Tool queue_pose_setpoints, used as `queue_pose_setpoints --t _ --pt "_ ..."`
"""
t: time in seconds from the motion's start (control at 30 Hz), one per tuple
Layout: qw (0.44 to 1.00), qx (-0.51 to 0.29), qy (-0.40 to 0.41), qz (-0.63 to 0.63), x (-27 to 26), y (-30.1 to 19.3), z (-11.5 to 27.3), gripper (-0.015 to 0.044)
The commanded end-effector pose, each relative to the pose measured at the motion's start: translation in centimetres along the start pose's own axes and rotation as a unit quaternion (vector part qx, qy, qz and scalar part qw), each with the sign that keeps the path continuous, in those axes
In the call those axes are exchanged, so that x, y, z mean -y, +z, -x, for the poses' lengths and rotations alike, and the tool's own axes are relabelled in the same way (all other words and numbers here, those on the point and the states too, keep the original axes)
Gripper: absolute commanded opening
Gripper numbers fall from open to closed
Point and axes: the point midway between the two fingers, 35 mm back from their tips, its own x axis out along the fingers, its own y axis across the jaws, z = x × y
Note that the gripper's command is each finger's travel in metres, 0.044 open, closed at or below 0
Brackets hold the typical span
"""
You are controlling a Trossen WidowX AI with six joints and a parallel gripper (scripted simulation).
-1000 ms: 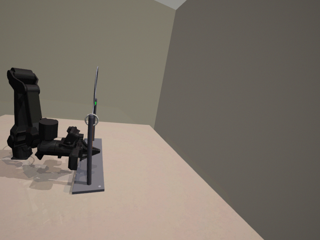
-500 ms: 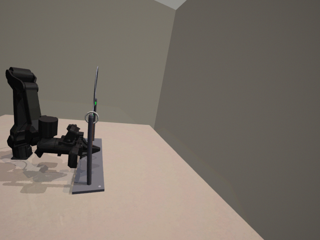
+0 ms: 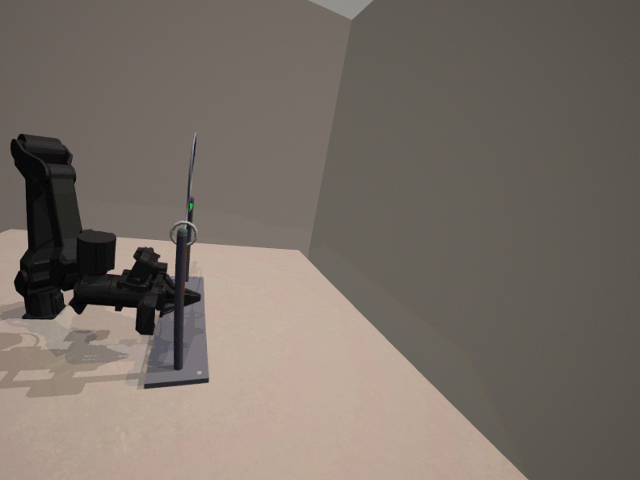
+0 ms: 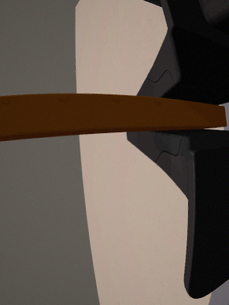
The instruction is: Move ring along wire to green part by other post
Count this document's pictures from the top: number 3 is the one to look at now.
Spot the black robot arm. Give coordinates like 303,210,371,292
11,133,161,320

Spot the orange handle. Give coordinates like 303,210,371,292
170,221,198,247

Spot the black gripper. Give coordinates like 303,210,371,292
108,262,200,335

